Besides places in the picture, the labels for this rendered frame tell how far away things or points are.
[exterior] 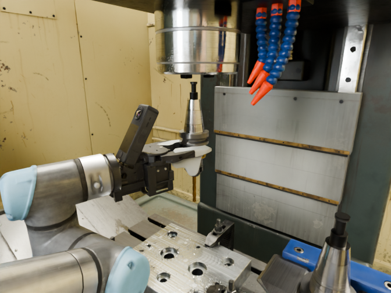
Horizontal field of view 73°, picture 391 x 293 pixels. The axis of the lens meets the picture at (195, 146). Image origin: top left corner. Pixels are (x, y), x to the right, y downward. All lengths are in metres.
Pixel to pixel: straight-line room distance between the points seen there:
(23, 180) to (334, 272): 0.42
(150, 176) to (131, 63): 1.28
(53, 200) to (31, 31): 1.08
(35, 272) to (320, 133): 0.78
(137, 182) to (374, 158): 0.69
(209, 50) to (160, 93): 1.32
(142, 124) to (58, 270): 0.25
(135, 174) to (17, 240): 0.95
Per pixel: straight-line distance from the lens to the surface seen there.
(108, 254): 0.40
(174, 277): 0.72
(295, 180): 0.96
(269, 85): 0.41
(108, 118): 1.63
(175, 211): 1.78
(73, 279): 0.36
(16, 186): 0.45
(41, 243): 0.49
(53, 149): 1.50
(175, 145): 0.57
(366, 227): 1.02
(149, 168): 0.49
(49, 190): 0.45
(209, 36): 0.46
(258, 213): 1.08
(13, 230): 1.43
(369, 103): 0.91
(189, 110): 0.54
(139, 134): 0.48
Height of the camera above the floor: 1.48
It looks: 17 degrees down
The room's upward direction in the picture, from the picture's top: straight up
